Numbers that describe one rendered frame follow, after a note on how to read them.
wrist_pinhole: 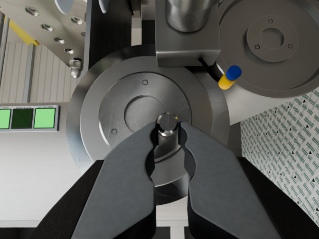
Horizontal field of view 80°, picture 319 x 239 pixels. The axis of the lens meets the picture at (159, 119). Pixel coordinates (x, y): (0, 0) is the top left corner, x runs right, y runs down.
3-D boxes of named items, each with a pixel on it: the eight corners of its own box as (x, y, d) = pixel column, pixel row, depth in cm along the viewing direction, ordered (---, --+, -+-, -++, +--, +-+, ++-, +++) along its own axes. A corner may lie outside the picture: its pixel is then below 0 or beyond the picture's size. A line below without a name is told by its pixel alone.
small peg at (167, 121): (180, 132, 12) (158, 134, 12) (177, 135, 15) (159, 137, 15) (177, 110, 12) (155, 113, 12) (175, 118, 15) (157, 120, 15)
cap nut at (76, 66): (79, 59, 51) (79, 75, 51) (85, 65, 55) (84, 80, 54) (66, 59, 51) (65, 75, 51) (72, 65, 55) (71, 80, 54)
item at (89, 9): (96, -79, 22) (88, 74, 19) (131, 40, 45) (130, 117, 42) (91, -79, 22) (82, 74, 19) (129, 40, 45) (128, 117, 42)
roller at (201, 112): (211, 55, 17) (215, 189, 15) (183, 113, 43) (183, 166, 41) (85, 54, 18) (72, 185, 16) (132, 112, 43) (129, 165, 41)
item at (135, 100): (129, 55, 16) (208, 97, 15) (133, 65, 18) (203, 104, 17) (79, 131, 15) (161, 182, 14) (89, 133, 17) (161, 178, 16)
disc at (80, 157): (227, 43, 18) (233, 209, 16) (225, 46, 19) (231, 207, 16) (73, 42, 19) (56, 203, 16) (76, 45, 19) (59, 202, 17)
